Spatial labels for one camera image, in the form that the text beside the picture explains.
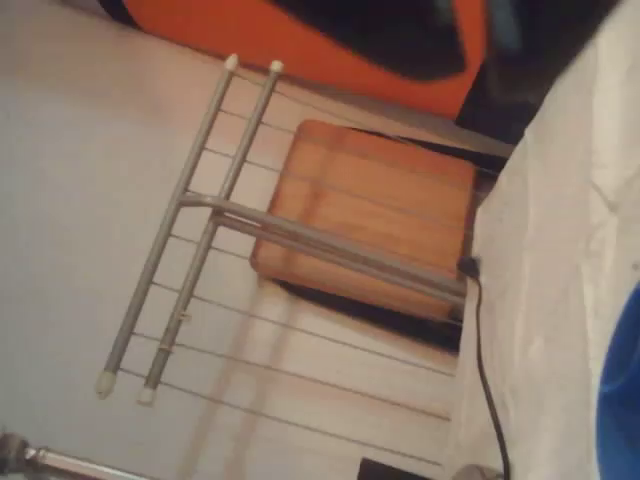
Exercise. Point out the grey metal drying rack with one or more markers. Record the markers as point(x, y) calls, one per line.
point(320, 240)

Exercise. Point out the wooden stool seat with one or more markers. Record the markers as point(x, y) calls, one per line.
point(380, 200)

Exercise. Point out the orange and black object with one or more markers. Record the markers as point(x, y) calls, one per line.
point(310, 55)

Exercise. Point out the white wrinkled cloth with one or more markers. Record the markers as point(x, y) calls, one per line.
point(555, 260)

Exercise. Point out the small black flat object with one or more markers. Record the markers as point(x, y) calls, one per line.
point(385, 471)

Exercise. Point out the blue round bowl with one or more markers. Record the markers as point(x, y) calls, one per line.
point(625, 390)

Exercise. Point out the chrome metal tube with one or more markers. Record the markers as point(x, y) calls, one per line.
point(50, 457)

